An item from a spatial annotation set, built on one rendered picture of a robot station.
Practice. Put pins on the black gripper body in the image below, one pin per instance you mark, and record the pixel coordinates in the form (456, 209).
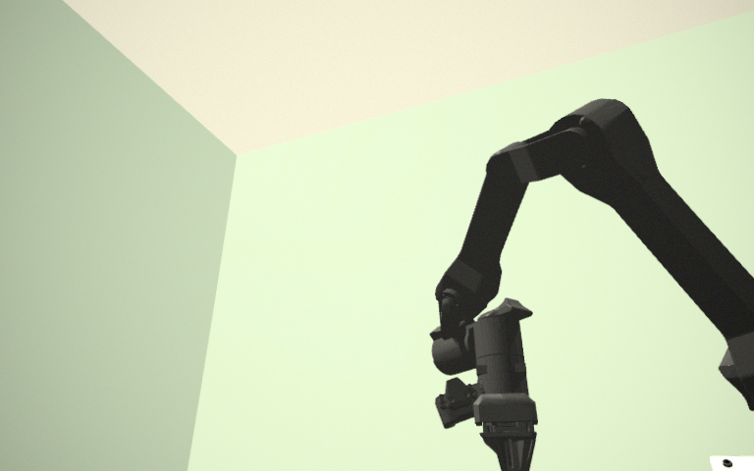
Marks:
(506, 406)

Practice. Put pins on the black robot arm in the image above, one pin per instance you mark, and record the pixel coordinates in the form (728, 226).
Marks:
(602, 151)

